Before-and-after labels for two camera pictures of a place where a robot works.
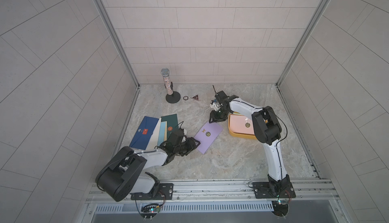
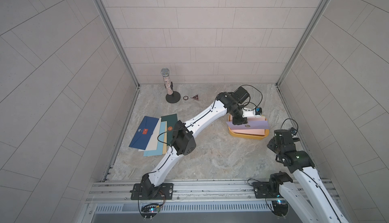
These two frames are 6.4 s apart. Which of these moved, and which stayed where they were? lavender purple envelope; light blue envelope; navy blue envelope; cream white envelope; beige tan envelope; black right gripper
Moved: black right gripper; lavender purple envelope
Stayed: beige tan envelope; cream white envelope; light blue envelope; navy blue envelope
